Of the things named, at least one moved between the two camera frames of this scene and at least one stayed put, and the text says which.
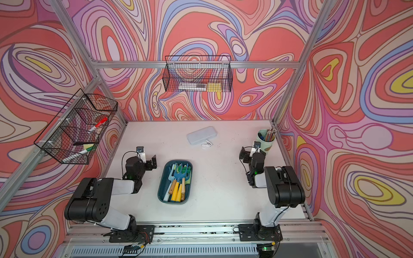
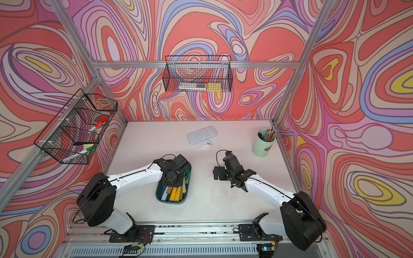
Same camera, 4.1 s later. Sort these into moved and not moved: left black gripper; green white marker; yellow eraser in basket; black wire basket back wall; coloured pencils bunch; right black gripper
Moved: right black gripper; left black gripper
Not moved: black wire basket back wall; green white marker; coloured pencils bunch; yellow eraser in basket
